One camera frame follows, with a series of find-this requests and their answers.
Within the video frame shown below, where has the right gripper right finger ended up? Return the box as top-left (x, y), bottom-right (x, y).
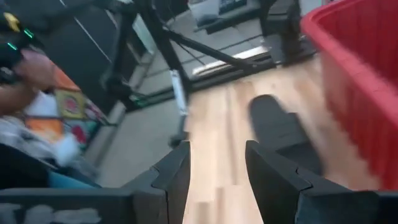
top-left (244, 139), bottom-right (351, 224)

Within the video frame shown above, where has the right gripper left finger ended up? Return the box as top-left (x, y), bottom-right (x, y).
top-left (122, 140), bottom-right (192, 224)

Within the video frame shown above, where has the black slide sandal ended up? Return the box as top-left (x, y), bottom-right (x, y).
top-left (248, 94), bottom-right (326, 178)

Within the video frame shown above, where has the red plastic bin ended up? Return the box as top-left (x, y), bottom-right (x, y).
top-left (300, 0), bottom-right (398, 191)

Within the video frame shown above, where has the white patterned fabric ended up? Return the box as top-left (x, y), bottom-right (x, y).
top-left (23, 63), bottom-right (109, 166)

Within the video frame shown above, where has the black room divider panel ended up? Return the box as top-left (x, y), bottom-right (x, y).
top-left (30, 0), bottom-right (141, 114)

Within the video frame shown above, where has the white frame bracket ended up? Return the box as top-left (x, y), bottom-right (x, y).
top-left (169, 68), bottom-right (190, 116)

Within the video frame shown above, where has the black aluminium table frame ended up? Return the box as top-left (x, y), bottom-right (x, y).
top-left (102, 0), bottom-right (318, 150)

